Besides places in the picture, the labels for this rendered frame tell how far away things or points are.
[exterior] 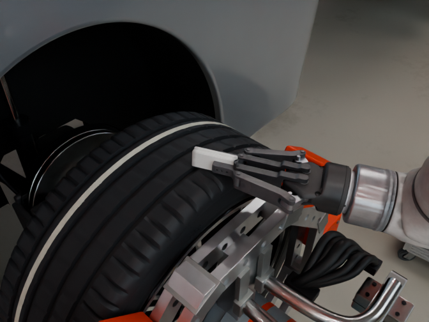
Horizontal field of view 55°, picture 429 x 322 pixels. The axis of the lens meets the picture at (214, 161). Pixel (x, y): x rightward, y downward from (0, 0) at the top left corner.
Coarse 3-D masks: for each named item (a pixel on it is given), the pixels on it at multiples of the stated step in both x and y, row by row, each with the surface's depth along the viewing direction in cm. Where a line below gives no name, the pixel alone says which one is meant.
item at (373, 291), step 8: (368, 280) 76; (360, 288) 75; (368, 288) 75; (376, 288) 75; (360, 296) 74; (368, 296) 74; (400, 296) 74; (352, 304) 77; (360, 304) 75; (368, 304) 73; (400, 304) 73; (408, 304) 73; (360, 312) 76; (392, 312) 71; (400, 312) 71; (408, 312) 71; (384, 320) 73; (392, 320) 71; (400, 320) 70
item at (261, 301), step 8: (256, 296) 78; (216, 304) 77; (264, 304) 77; (272, 304) 78; (208, 312) 77; (216, 312) 77; (224, 312) 76; (272, 312) 75; (280, 312) 77; (208, 320) 77; (216, 320) 76; (224, 320) 75; (232, 320) 74; (240, 320) 74; (248, 320) 74; (280, 320) 74; (288, 320) 75
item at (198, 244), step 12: (240, 204) 71; (228, 216) 70; (216, 228) 111; (252, 228) 88; (204, 240) 114; (276, 240) 99; (192, 252) 72; (276, 252) 101; (216, 264) 81; (168, 276) 63; (156, 288) 62; (156, 300) 71; (144, 312) 63; (180, 312) 79
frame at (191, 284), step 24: (240, 216) 66; (264, 216) 69; (288, 216) 66; (312, 216) 78; (216, 240) 62; (264, 240) 63; (312, 240) 89; (192, 264) 59; (240, 264) 60; (288, 264) 100; (168, 288) 58; (192, 288) 56; (216, 288) 56; (168, 312) 59; (192, 312) 55; (288, 312) 102
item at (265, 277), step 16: (272, 272) 70; (256, 288) 71; (272, 288) 69; (288, 288) 68; (384, 288) 68; (400, 288) 69; (288, 304) 67; (304, 304) 66; (384, 304) 66; (320, 320) 65; (336, 320) 64; (352, 320) 64; (368, 320) 64
